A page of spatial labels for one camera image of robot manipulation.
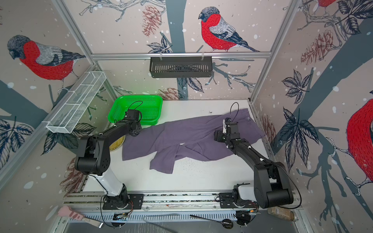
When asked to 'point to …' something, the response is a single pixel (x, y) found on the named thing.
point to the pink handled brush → (66, 210)
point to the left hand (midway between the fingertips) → (137, 125)
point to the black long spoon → (227, 224)
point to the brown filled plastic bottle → (282, 213)
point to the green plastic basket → (150, 107)
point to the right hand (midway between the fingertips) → (220, 131)
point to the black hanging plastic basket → (180, 67)
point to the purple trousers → (174, 142)
